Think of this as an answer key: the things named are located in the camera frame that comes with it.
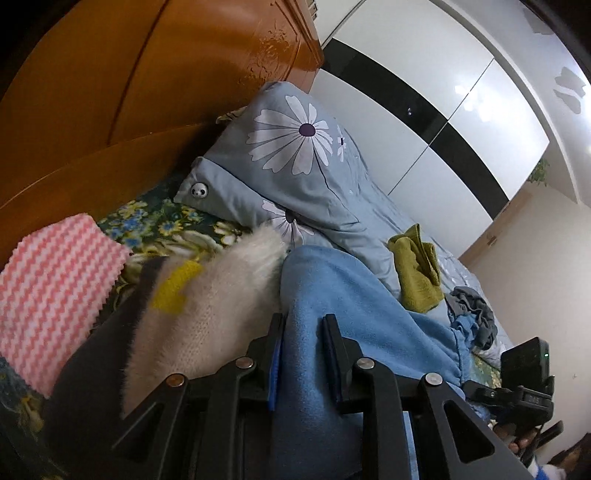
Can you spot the blue white fuzzy sleeve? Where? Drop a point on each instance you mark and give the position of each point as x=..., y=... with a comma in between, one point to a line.
x=559, y=471

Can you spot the person's right hand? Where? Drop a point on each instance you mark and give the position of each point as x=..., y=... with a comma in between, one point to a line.
x=507, y=433

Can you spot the cream fuzzy sweater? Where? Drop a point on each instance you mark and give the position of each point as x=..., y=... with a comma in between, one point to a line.
x=202, y=313

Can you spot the teal floral bed blanket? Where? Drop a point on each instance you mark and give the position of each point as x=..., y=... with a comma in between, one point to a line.
x=151, y=225

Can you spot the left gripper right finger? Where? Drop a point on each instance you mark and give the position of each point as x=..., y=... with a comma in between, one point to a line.
x=411, y=428

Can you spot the olive green knit garment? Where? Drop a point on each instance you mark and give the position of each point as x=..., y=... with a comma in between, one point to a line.
x=416, y=263

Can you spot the black action camera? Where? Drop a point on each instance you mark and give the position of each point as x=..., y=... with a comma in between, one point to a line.
x=527, y=365

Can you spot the white black wardrobe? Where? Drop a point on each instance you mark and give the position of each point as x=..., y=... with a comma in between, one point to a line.
x=445, y=131

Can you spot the daisy print pillow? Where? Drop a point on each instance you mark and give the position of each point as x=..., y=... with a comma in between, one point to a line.
x=278, y=164

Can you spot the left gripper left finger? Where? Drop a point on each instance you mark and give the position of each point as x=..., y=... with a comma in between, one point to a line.
x=213, y=427

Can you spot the blue sweatpants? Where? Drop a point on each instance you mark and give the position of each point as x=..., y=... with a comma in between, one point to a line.
x=310, y=439

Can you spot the dark grey folded garment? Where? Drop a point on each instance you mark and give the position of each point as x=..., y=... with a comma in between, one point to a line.
x=84, y=410

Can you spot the orange wooden headboard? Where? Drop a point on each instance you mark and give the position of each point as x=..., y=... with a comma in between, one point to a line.
x=115, y=91

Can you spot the light blue daisy duvet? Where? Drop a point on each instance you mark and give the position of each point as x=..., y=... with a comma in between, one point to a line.
x=381, y=221

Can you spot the pink white zigzag cloth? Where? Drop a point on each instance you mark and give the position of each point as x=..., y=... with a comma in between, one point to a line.
x=52, y=290

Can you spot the cardboard box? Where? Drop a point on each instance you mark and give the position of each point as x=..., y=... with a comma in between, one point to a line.
x=497, y=229

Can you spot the grey crumpled garment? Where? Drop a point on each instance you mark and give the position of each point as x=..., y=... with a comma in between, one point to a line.
x=470, y=313

